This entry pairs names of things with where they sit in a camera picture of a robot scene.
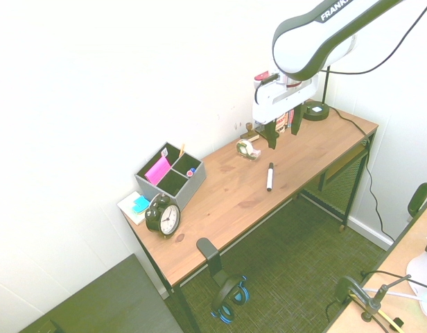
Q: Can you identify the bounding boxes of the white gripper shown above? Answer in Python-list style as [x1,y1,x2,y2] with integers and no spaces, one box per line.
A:
[252,73,320,151]

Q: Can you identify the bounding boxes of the grey desk organizer holder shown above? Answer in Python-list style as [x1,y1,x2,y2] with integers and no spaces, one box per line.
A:
[134,141,207,212]

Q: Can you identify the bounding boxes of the patterned striped book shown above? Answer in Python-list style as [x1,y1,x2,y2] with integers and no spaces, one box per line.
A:
[274,112,288,135]

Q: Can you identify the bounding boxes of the black desk lamp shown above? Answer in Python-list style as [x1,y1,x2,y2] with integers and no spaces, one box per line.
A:
[302,65,331,121]

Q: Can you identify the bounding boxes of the wooden rubber stamp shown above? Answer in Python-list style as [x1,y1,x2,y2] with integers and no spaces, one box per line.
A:
[241,121,260,142]

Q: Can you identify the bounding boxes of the clear tape dispenser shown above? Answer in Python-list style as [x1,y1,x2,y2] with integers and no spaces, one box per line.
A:
[236,138,262,162]

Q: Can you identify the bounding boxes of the pink sticky notes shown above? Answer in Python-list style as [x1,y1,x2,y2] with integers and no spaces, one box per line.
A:
[144,155,172,185]

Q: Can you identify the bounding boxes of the black headphone hook clamp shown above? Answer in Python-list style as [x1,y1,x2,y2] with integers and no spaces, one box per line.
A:
[195,237,232,289]

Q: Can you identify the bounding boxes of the black twin-bell alarm clock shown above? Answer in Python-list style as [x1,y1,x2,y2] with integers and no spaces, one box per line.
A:
[144,193,182,239]

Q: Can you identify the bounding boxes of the blue sticky note pad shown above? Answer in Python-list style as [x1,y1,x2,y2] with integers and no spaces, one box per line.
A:
[132,195,151,213]

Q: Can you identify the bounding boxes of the black metal C-clamp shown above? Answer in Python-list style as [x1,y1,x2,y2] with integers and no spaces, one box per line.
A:
[334,273,412,323]

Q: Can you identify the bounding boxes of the white notepad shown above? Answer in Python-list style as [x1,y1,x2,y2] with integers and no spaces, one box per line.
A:
[116,191,154,226]

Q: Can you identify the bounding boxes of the black and blue headphones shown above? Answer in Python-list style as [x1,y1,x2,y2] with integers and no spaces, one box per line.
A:
[209,273,251,325]

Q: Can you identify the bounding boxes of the black cabinet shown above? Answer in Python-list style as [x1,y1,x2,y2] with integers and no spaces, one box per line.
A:
[17,253,185,333]

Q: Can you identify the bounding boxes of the wooden desk with black frame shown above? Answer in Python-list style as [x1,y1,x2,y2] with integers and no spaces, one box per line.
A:
[121,99,379,333]

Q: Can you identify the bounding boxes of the black lamp power cable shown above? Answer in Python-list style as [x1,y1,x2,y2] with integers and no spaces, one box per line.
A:
[328,106,397,242]

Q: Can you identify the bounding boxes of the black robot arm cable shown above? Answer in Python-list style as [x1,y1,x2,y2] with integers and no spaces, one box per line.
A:
[254,0,427,105]

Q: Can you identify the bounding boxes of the black curved clamp handle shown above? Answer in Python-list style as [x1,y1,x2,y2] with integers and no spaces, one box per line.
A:
[407,182,427,219]

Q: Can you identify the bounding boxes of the thin black table cable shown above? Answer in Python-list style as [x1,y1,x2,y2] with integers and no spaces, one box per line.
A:
[360,269,427,291]

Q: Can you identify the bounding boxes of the white cable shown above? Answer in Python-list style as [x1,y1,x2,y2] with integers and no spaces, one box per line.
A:
[362,287,424,301]

